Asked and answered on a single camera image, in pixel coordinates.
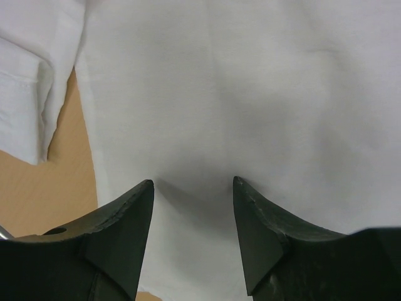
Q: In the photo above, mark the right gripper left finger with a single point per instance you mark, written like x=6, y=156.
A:
x=98, y=256

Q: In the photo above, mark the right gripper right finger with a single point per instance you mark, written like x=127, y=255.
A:
x=287, y=258

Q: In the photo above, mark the white long sleeve shirt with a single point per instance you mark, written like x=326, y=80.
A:
x=299, y=98

